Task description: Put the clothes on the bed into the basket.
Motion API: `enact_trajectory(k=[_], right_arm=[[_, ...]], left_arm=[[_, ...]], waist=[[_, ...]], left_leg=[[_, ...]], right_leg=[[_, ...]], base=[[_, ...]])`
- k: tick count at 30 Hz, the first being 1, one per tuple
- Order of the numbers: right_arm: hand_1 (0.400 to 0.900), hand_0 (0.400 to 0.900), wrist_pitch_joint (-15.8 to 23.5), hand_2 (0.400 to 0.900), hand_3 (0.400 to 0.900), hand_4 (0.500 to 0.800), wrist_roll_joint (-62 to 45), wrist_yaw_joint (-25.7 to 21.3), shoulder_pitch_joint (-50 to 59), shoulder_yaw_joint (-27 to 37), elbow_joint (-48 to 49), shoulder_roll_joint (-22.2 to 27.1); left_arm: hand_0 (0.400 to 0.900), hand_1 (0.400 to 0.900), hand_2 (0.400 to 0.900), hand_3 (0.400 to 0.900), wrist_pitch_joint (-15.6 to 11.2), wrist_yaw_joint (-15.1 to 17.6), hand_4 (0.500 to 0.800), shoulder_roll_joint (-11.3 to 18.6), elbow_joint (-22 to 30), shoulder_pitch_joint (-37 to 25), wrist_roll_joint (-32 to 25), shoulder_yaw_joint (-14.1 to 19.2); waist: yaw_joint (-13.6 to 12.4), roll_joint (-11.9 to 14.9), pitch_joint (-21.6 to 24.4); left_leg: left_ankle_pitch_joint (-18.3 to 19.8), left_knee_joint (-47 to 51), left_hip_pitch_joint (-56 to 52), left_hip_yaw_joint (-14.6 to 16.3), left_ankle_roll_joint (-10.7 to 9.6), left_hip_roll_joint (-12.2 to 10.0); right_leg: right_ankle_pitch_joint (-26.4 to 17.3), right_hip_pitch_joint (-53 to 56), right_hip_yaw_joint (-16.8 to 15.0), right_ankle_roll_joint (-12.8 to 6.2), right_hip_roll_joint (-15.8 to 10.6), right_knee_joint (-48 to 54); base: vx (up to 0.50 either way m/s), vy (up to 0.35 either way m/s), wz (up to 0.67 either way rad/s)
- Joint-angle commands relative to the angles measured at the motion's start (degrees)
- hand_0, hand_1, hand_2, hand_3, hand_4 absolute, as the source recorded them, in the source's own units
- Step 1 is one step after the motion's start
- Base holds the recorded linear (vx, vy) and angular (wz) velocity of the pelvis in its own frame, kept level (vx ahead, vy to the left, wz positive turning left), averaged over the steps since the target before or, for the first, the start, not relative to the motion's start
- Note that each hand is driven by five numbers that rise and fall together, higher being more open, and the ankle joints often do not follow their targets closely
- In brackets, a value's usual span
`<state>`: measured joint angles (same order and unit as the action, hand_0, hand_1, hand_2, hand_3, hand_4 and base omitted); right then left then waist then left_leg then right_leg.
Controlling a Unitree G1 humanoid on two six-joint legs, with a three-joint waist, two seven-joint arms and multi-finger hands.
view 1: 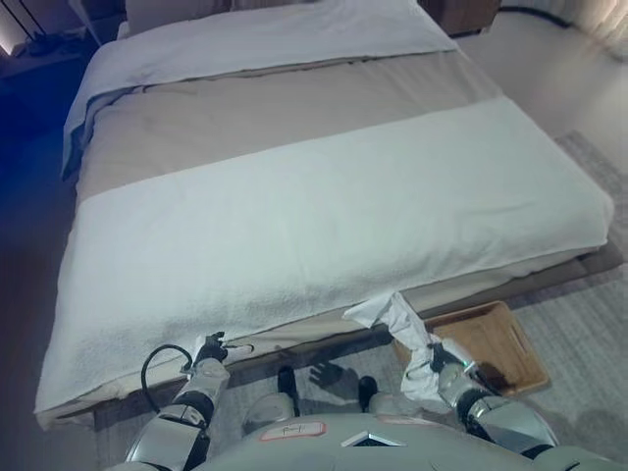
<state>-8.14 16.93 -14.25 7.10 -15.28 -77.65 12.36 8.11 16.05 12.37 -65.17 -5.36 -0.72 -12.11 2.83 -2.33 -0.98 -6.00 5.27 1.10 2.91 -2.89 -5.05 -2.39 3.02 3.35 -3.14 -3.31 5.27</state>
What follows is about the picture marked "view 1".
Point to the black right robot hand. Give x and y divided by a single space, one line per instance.
440 359

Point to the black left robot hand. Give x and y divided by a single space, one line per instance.
212 349

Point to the white garment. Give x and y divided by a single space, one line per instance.
407 329

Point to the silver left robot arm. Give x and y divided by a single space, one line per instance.
189 407

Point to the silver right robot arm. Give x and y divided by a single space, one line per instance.
495 417

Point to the woven wooden basket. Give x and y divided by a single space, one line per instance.
510 333

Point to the white fleece bed runner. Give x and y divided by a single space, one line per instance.
245 235

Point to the large bed with blankets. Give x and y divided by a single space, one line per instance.
294 103

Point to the black clothes rack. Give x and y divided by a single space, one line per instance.
44 44

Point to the silver left robot leg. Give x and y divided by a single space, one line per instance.
270 412

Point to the grey robot torso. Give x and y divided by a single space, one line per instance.
382 449

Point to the grey woven rug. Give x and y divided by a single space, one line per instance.
589 343

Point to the pale folded top sheet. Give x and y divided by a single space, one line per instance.
275 39

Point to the brown wooden nightstand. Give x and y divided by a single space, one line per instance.
466 17

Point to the beige pillow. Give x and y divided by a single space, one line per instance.
147 10

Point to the white slanted panel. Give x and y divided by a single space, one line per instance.
90 22

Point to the white sheer curtain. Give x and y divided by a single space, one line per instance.
603 24

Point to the brown bed frame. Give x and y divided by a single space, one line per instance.
603 262

